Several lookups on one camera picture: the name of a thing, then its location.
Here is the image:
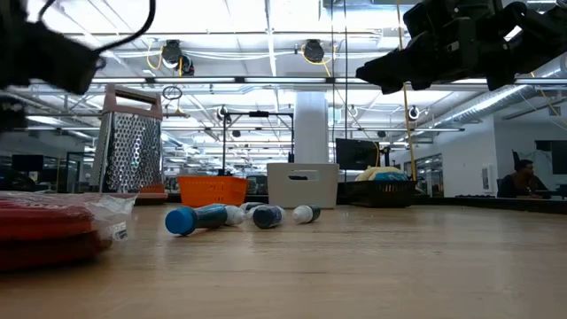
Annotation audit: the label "brown colouring dropper bottle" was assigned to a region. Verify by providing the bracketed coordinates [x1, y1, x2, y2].
[291, 204, 322, 225]

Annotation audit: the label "blue capped bottle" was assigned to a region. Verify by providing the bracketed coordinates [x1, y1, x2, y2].
[164, 203, 229, 237]

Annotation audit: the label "person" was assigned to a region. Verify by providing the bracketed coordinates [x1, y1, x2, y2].
[496, 159, 550, 198]

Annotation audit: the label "black monitor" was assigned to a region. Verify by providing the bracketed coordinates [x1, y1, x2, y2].
[335, 137, 381, 171]

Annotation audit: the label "dark desk monitor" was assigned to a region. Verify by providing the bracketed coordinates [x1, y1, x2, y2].
[11, 153, 45, 174]

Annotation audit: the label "black plastic basket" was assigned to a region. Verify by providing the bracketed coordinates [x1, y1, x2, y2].
[345, 179, 417, 209]

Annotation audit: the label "orange plastic basket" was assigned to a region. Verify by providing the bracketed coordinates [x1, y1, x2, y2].
[177, 175, 249, 208]

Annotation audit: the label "silver ventilation duct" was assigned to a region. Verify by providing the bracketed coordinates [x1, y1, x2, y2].
[431, 55, 567, 130]

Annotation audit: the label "black hanging cable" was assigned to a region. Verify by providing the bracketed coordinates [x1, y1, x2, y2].
[343, 0, 349, 183]
[330, 0, 336, 183]

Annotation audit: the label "black frame stand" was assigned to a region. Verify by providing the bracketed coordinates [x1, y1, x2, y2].
[220, 110, 296, 177]

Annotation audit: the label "grey plastic bin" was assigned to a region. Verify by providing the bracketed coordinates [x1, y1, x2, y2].
[266, 162, 340, 210]

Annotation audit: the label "navy colouring dropper bottle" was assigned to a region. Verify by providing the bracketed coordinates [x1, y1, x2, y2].
[252, 204, 287, 230]

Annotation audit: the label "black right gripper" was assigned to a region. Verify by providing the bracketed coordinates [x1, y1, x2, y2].
[355, 0, 528, 96]

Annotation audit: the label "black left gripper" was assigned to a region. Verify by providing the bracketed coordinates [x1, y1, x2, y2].
[0, 0, 108, 97]

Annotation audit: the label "red snack pack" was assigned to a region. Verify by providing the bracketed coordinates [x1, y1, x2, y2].
[0, 190, 139, 273]

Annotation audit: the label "yellow hanging cable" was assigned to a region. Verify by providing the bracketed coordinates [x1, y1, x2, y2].
[395, 0, 418, 183]

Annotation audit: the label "white column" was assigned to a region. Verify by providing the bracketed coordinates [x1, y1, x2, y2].
[293, 90, 330, 164]

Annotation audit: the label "metal box grater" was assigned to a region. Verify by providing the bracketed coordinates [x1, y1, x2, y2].
[90, 83, 169, 206]

